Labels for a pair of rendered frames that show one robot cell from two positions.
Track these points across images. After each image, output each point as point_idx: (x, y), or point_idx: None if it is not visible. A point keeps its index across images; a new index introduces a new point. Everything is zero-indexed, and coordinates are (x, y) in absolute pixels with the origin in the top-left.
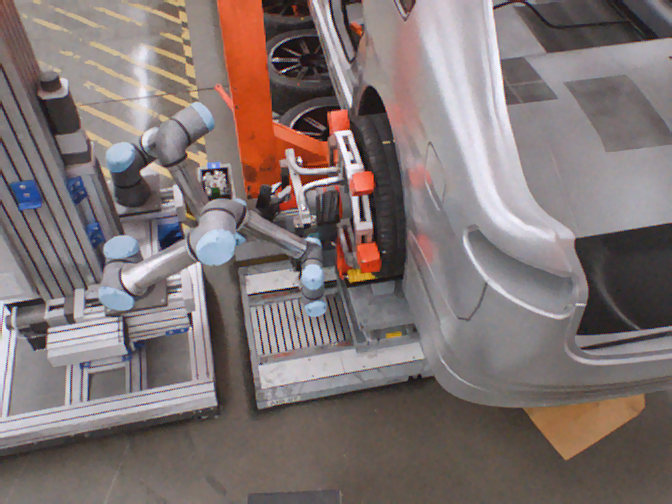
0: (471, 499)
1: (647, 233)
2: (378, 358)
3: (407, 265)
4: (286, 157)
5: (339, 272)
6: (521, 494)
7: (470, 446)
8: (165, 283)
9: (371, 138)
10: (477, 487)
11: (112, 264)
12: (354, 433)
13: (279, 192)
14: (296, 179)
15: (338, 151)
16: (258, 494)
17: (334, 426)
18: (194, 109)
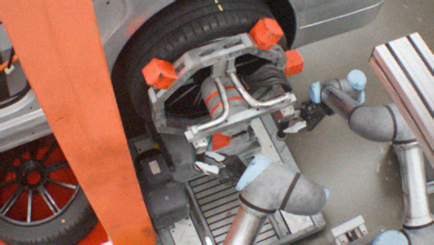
0: (346, 71)
1: None
2: (260, 136)
3: (304, 24)
4: (198, 136)
5: (177, 177)
6: (332, 43)
7: (309, 72)
8: (363, 236)
9: (218, 19)
10: (337, 67)
11: (413, 243)
12: (323, 151)
13: (216, 160)
14: (234, 118)
15: (213, 64)
16: (427, 171)
17: (322, 167)
18: (266, 167)
